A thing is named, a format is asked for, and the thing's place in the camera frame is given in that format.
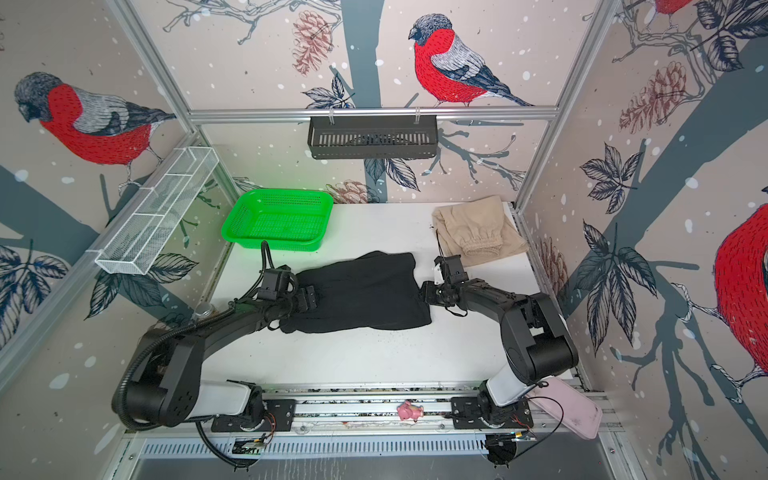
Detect beige drawstring shorts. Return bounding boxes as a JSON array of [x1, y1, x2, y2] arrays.
[[432, 196, 528, 267]]

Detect black shorts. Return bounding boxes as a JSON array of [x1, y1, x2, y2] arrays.
[[279, 251, 431, 334]]

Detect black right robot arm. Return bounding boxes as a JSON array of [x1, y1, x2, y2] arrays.
[[420, 255, 579, 427]]

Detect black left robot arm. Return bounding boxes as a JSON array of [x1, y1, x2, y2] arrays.
[[111, 241, 320, 471]]

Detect green plastic perforated basket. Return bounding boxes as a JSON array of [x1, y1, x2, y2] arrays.
[[221, 189, 334, 252]]

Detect small glass jar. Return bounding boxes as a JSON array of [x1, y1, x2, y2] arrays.
[[193, 302, 216, 321]]

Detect pink toy figure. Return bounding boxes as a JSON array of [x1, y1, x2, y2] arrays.
[[397, 400, 424, 423]]

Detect black hanging slotted basket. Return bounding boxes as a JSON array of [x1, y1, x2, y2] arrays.
[[307, 115, 439, 160]]

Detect pink cloth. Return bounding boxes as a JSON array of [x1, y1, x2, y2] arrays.
[[527, 377, 603, 440]]

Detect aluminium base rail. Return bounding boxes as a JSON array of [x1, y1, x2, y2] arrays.
[[140, 384, 601, 465]]

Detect white wire mesh shelf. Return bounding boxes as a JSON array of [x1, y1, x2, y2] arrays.
[[95, 146, 219, 275]]

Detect horizontal aluminium rail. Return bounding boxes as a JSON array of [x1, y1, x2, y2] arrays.
[[187, 106, 560, 125]]

